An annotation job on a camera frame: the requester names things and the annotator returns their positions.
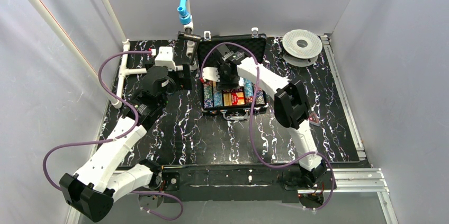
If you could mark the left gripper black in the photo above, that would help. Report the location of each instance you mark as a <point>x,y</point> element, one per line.
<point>186,76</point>

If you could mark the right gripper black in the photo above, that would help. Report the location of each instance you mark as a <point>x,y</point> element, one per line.
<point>225,59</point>

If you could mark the red yellow card deck box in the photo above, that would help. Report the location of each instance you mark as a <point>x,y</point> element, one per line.
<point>234,97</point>

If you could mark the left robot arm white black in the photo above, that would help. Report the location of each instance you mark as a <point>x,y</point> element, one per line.
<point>93,188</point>

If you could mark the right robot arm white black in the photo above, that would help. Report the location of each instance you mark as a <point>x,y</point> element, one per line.
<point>291,105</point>

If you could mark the chip row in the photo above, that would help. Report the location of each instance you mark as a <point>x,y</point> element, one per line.
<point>248,91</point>
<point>217,98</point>
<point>260,99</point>
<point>207,95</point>

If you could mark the black poker chip case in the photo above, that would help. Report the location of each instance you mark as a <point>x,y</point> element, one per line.
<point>223,91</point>

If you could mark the chip row far left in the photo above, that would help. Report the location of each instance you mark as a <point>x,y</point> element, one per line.
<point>207,95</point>

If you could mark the chip row far right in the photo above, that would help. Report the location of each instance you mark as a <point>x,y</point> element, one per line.
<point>260,99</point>

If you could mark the metal pole with clamp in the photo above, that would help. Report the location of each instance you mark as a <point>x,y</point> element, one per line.
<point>192,39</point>

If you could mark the grey filament spool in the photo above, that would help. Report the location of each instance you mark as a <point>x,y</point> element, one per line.
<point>301,47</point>

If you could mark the triangular red black token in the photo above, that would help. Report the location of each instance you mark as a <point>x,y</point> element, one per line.
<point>314,120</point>

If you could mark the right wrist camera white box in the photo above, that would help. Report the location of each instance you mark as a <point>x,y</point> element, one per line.
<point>211,73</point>

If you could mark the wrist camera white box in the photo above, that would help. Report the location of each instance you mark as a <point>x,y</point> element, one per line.
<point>164,58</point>
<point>211,73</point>

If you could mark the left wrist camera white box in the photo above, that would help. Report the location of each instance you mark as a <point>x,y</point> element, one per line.
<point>164,58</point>

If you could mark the white PVC pipe frame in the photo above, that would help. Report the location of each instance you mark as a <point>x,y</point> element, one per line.
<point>80,30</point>

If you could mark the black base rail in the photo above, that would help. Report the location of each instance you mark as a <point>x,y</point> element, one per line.
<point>239,182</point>

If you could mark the aluminium rail frame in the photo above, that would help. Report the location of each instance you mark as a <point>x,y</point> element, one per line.
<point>361,181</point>

